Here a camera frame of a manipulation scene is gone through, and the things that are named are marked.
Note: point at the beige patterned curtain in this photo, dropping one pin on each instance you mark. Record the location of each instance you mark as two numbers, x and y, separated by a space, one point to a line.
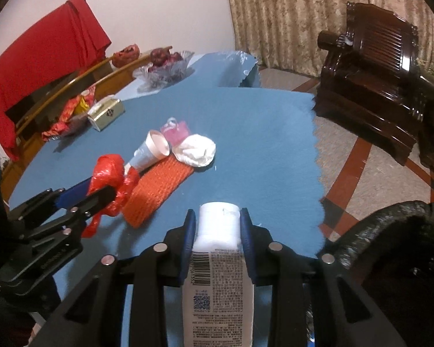
283 33

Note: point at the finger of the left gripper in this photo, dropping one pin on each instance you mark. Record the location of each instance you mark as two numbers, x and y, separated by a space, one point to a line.
73 195
94 202

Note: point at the red pumpkin ornament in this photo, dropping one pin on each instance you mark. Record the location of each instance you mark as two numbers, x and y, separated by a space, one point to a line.
125 56

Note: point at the black trash bag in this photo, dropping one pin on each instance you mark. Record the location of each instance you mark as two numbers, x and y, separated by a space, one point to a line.
375 285

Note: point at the white tube with barcode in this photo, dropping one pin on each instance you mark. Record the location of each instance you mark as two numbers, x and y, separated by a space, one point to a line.
218 295

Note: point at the red snack packet plate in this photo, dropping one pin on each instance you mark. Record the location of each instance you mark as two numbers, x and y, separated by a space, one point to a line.
73 117

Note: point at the blue felt table cloth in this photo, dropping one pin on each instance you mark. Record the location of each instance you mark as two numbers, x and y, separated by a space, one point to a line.
252 147

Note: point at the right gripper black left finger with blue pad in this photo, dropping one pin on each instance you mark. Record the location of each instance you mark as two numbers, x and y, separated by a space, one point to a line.
92 313

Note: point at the white paper cup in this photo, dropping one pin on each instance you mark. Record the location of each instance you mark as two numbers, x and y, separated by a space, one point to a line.
154 149

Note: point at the red plastic bag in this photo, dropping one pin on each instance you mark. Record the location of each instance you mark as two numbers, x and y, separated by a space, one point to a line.
110 171

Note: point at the orange foam fruit net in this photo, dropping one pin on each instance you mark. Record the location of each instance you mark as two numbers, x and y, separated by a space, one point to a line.
154 187

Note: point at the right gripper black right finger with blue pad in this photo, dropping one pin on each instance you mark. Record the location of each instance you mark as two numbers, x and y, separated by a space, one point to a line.
246 245

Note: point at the crumpled white tissue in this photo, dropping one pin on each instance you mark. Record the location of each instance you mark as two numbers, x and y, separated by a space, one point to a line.
196 151

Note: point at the dark wooden armchair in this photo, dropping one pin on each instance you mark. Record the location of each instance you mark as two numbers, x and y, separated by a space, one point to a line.
371 83

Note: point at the dark red fruits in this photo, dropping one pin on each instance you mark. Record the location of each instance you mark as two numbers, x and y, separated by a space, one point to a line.
160 57

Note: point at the red cloth drape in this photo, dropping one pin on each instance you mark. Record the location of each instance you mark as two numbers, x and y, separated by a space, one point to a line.
68 39

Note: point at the beige tissue box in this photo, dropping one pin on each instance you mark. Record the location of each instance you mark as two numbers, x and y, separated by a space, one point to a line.
104 112

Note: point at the glass fruit bowl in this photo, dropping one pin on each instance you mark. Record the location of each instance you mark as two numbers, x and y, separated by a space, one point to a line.
171 72

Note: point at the wooden bench sofa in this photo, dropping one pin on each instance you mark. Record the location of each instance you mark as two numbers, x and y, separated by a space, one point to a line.
102 76

